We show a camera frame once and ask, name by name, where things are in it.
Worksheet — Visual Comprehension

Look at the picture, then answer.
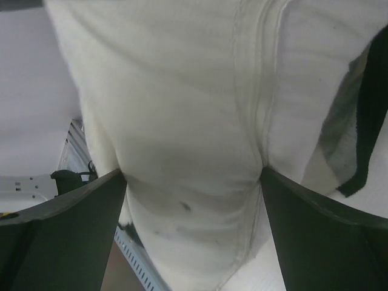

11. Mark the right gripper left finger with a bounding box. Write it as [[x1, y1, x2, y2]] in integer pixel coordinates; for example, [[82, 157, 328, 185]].
[[1, 170, 126, 290]]

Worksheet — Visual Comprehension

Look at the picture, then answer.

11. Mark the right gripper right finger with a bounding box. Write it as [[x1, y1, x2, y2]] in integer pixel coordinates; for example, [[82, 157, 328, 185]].
[[261, 168, 387, 291]]

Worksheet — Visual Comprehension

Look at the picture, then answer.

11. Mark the white pillow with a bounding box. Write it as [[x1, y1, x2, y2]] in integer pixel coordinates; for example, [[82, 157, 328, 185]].
[[45, 1, 387, 290]]

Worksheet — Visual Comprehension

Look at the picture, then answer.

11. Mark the black white checkered pillowcase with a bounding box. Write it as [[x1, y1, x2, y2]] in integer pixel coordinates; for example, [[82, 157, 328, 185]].
[[302, 28, 387, 197]]

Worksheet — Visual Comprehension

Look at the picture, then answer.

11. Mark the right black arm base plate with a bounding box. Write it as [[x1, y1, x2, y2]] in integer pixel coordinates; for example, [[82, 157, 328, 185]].
[[50, 161, 98, 196]]

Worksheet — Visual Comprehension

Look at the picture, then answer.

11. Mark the aluminium mounting rail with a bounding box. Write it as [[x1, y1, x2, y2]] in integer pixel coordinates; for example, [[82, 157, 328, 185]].
[[1, 119, 91, 216]]

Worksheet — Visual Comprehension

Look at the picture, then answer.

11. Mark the white slotted cable duct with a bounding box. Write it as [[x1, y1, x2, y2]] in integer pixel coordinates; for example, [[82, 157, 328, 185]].
[[114, 227, 169, 291]]

